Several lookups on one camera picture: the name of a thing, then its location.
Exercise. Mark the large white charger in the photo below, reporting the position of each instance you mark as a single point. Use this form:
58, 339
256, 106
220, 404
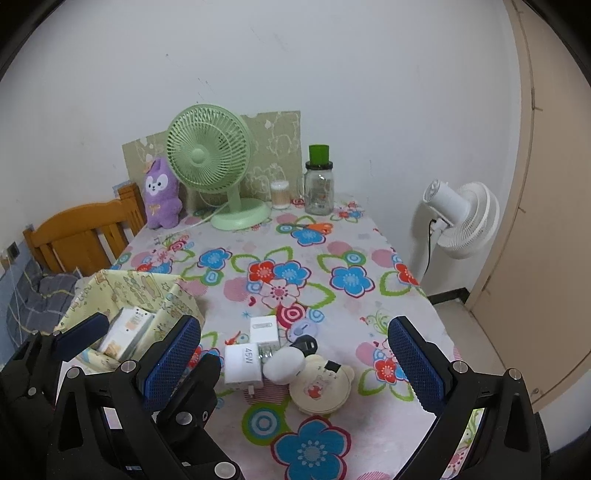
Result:
242, 364

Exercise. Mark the cotton swab jar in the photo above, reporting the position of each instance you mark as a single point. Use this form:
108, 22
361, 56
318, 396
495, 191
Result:
280, 196

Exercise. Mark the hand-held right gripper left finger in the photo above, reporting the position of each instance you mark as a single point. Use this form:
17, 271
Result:
171, 364

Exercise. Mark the floral tablecloth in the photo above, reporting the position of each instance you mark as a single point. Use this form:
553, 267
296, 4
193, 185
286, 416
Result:
351, 258

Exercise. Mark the yellow fabric storage box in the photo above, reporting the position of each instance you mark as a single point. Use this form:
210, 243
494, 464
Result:
138, 286

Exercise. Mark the purple plush toy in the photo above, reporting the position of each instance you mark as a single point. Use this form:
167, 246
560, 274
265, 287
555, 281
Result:
161, 194

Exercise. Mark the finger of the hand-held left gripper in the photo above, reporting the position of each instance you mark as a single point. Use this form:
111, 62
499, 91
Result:
81, 337
203, 387

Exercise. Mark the glass jar with green lid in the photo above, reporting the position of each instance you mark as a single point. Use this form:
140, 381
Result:
318, 189

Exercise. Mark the white standing fan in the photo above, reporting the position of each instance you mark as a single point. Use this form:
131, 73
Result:
461, 217

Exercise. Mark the black round gadget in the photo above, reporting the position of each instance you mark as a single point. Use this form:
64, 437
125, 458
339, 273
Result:
304, 344

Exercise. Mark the beige door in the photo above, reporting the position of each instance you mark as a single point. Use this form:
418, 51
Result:
545, 230

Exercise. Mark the green desk fan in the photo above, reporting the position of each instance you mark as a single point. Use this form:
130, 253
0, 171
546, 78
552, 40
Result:
207, 154

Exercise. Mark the lavender round gadget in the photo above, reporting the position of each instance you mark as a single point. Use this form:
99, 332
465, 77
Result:
304, 327

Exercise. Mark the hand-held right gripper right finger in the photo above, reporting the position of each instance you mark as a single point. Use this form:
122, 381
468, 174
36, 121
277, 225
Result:
415, 364

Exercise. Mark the cream bear round case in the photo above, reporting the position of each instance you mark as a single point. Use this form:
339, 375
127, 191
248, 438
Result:
318, 387

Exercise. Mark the white carton box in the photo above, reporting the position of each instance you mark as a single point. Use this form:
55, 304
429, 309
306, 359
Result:
127, 330

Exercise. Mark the beige patterned board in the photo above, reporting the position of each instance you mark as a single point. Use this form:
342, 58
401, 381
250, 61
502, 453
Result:
272, 138

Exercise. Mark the blue plaid blanket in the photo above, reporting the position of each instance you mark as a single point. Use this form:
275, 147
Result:
27, 300

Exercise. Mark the small white charger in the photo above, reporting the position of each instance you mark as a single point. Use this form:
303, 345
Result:
263, 330

